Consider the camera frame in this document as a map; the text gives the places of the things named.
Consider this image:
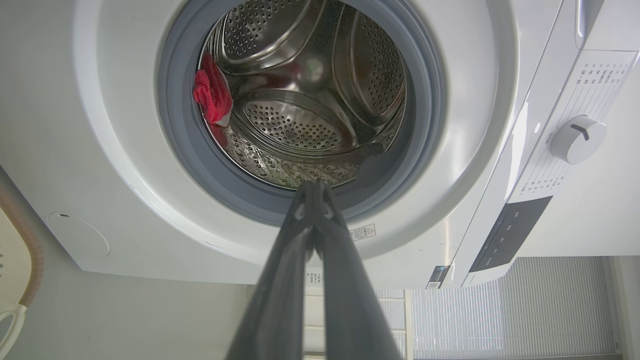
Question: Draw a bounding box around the white warning sticker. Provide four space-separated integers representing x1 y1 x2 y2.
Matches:
348 223 377 242

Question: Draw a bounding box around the grey rubber door gasket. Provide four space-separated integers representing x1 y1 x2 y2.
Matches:
157 0 447 227

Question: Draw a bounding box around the white front-load washing machine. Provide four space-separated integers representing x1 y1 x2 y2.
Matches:
0 0 640 290

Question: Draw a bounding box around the black energy label sticker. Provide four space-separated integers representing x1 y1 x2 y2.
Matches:
425 265 450 290

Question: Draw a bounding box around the black washer display panel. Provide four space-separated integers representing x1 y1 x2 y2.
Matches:
469 195 554 274

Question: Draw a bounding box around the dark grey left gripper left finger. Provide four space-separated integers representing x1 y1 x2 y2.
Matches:
226 181 318 360

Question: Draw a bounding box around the round drain filter cover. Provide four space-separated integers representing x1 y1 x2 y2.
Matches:
47 211 111 259

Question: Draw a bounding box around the stainless steel washing machine drum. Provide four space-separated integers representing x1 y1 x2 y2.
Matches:
198 0 407 190

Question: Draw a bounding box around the white round program dial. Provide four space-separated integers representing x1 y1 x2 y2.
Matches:
550 115 608 165

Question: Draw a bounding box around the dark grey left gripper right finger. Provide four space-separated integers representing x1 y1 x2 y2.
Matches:
310 181 403 360

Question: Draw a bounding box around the red cloth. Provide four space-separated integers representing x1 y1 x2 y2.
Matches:
192 52 234 126

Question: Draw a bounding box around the white window blind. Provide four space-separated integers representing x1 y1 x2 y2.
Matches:
375 256 617 360

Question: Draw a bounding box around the cream laundry basket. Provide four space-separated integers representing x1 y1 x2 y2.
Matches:
0 186 45 360

